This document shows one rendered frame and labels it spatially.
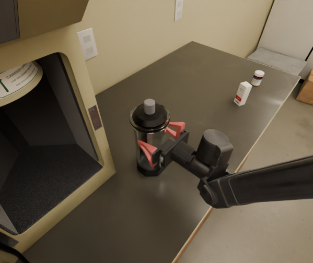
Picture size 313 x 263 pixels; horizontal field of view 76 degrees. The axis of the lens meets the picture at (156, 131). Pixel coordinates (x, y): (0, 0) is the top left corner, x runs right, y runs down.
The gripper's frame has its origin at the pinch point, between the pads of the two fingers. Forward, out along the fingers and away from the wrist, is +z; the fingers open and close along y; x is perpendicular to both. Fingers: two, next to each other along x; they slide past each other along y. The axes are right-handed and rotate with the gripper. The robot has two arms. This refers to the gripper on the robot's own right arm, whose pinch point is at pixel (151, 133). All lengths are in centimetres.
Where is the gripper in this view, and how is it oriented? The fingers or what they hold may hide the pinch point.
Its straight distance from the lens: 57.0
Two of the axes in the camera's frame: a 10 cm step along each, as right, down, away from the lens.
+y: -6.6, 5.5, -5.1
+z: -7.5, -4.8, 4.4
